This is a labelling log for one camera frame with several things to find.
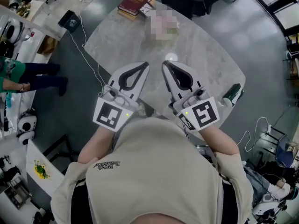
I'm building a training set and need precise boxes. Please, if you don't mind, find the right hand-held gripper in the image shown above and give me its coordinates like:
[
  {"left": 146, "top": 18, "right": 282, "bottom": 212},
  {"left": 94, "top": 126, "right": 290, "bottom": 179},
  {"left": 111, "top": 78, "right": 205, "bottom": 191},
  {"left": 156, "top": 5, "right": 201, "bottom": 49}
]
[{"left": 162, "top": 60, "right": 220, "bottom": 132}]

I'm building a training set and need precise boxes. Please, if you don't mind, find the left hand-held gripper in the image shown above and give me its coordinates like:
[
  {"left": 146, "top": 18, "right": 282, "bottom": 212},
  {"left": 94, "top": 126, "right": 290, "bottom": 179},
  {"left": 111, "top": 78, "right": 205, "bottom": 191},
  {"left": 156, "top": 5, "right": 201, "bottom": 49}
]
[{"left": 93, "top": 61, "right": 150, "bottom": 132}]

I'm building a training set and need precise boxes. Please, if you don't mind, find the pink flowers bouquet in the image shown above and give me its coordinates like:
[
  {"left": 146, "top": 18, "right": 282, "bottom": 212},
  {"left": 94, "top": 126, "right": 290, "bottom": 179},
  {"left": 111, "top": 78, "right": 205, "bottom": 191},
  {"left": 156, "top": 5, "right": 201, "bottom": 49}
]
[{"left": 148, "top": 7, "right": 181, "bottom": 49}]

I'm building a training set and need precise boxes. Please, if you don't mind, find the person's left forearm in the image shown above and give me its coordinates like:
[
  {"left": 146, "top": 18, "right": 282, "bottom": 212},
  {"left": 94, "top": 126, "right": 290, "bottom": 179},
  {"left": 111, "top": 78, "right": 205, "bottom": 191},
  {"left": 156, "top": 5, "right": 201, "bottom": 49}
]
[{"left": 77, "top": 124, "right": 128, "bottom": 166}]

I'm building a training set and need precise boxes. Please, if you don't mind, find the person's right forearm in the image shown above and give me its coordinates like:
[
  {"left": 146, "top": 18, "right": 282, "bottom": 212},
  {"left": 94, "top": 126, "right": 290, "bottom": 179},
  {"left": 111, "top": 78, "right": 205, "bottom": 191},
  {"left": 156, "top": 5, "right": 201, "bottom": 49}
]
[{"left": 200, "top": 124, "right": 240, "bottom": 155}]

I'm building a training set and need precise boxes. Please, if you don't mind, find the grey marble table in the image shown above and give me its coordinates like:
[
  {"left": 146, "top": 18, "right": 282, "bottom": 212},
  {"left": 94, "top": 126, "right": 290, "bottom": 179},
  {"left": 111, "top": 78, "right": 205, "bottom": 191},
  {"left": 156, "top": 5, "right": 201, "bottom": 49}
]
[{"left": 83, "top": 0, "right": 247, "bottom": 141}]

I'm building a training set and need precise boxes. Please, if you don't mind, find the green and white box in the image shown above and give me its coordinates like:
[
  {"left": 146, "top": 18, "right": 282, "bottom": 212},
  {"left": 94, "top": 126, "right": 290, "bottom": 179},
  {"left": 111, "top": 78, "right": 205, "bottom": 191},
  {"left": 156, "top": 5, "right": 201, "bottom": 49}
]
[{"left": 222, "top": 83, "right": 245, "bottom": 106}]

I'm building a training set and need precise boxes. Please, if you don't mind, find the tan book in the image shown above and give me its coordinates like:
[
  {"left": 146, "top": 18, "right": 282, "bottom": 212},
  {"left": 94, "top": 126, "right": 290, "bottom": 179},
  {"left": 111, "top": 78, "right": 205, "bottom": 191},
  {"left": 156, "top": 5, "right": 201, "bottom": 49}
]
[{"left": 117, "top": 8, "right": 141, "bottom": 21}]

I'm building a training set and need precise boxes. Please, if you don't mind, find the black and white patterned book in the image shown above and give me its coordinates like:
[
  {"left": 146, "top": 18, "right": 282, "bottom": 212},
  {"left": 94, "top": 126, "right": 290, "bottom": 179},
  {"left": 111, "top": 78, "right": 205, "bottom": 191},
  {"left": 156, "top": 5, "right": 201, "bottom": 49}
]
[{"left": 139, "top": 1, "right": 154, "bottom": 18}]

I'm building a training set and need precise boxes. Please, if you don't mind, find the dark red book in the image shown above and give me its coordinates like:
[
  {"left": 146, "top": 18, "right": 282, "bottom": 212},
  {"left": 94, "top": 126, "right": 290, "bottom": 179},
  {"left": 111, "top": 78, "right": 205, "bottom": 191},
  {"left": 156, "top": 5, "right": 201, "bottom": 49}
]
[{"left": 117, "top": 0, "right": 154, "bottom": 16}]

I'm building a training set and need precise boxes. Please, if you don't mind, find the black waste bin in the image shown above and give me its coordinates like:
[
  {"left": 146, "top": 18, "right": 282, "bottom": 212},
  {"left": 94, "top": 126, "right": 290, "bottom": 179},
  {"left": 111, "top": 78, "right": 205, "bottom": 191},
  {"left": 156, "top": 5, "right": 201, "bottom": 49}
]
[{"left": 57, "top": 9, "right": 82, "bottom": 34}]

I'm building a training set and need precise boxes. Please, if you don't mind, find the brown paper bag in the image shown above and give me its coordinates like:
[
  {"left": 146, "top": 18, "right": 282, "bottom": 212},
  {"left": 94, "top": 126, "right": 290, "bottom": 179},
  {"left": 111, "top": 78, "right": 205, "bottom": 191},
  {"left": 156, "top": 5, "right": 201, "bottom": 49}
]
[{"left": 36, "top": 35, "right": 58, "bottom": 55}]

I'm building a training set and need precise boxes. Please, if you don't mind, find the person's beige shirt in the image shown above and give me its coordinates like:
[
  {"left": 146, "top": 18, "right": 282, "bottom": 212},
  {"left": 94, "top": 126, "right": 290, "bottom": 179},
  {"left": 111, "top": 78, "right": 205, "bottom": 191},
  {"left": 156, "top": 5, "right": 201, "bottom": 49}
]
[{"left": 50, "top": 117, "right": 255, "bottom": 224}]

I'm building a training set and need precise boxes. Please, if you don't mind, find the white round robot head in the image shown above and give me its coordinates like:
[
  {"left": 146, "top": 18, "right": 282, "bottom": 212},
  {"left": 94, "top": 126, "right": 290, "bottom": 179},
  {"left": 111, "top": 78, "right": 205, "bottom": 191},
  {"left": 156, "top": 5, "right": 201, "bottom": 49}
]
[
  {"left": 4, "top": 21, "right": 27, "bottom": 43},
  {"left": 16, "top": 109, "right": 38, "bottom": 145}
]

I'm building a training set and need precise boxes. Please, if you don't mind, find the white side desk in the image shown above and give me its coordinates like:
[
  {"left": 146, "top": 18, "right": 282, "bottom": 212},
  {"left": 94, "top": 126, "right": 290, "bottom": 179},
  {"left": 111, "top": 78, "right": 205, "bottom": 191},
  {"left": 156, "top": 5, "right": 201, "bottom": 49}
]
[{"left": 25, "top": 138, "right": 65, "bottom": 197}]

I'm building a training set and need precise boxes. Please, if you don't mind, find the yellow and green toy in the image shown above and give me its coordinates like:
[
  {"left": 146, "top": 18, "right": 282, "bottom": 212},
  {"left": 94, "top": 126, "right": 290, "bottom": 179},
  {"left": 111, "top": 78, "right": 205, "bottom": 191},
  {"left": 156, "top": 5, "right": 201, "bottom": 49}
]
[{"left": 33, "top": 159, "right": 51, "bottom": 180}]

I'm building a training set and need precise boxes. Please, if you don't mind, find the blue chair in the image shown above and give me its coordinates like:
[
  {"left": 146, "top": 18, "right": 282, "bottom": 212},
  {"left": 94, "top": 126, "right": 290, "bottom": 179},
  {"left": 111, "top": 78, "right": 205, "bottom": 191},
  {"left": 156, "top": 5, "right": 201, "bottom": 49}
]
[{"left": 275, "top": 133, "right": 299, "bottom": 170}]

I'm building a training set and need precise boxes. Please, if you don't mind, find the long white floor cable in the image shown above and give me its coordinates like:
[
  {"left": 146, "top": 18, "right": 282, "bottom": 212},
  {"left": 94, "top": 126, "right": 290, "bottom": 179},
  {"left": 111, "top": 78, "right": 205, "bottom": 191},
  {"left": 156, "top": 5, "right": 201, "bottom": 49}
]
[{"left": 68, "top": 7, "right": 106, "bottom": 98}]

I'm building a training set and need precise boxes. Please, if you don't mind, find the white looped cable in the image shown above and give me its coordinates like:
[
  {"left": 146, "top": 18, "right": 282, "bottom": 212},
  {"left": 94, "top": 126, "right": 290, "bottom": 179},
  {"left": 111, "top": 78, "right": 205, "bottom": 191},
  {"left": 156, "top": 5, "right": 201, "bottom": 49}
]
[{"left": 236, "top": 117, "right": 270, "bottom": 152}]

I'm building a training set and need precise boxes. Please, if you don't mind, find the black metal frame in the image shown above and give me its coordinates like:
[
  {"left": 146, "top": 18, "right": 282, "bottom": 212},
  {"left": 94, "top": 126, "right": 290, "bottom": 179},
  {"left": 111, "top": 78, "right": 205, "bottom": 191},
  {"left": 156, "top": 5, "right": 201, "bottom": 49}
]
[{"left": 43, "top": 133, "right": 79, "bottom": 170}]

